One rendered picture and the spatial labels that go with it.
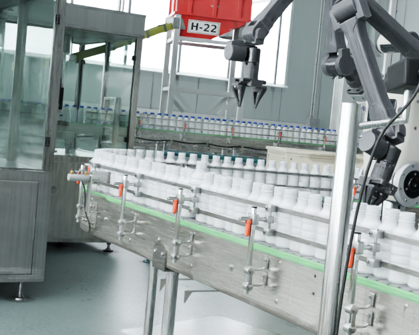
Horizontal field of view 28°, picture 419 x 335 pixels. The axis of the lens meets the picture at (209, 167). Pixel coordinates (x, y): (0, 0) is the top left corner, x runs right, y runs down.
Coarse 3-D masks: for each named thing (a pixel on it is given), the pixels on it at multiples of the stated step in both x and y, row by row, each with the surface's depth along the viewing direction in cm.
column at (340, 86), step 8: (336, 80) 1340; (344, 80) 1320; (336, 88) 1341; (344, 88) 1321; (336, 96) 1342; (344, 96) 1323; (336, 104) 1344; (336, 112) 1345; (336, 120) 1346; (336, 128) 1347; (336, 136) 1346
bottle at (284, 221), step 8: (288, 192) 233; (296, 192) 233; (288, 200) 233; (296, 200) 234; (288, 208) 231; (280, 216) 233; (288, 216) 232; (280, 224) 233; (288, 224) 232; (288, 232) 232; (280, 240) 232; (288, 240) 232; (288, 248) 232
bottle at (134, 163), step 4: (132, 160) 325; (136, 160) 325; (132, 164) 325; (136, 164) 325; (128, 168) 326; (132, 168) 325; (136, 168) 325; (128, 176) 325; (132, 176) 324; (128, 180) 325; (132, 180) 324; (128, 188) 325; (132, 188) 325; (128, 196) 325; (132, 196) 325; (132, 200) 325
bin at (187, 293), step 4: (160, 280) 315; (164, 280) 316; (160, 284) 315; (164, 284) 316; (160, 288) 316; (184, 292) 298; (188, 292) 299; (184, 296) 298; (188, 296) 299; (184, 300) 298
